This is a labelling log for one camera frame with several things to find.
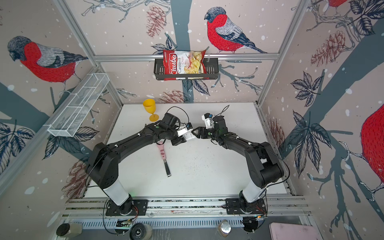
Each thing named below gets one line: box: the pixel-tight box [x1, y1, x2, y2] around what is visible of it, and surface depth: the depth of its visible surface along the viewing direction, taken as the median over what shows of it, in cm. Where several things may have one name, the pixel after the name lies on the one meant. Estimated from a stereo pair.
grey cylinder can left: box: [56, 223, 83, 238], surface depth 62 cm
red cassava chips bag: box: [163, 49, 208, 81], surface depth 89 cm
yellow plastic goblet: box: [143, 98, 159, 122], surface depth 106 cm
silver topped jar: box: [217, 219, 232, 238], surface depth 60 cm
